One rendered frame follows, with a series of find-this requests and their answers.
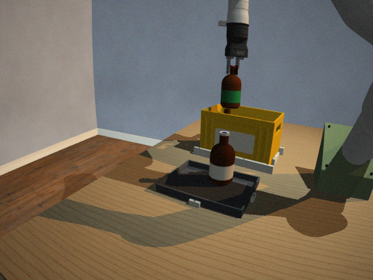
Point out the yellow crate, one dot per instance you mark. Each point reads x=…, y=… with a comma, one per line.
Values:
x=251, y=137

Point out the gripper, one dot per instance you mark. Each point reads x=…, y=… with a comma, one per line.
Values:
x=237, y=36

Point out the brown bottle with green label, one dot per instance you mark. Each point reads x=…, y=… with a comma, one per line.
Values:
x=231, y=90

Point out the brown glass bottle with white label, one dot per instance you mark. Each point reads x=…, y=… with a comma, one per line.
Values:
x=222, y=159

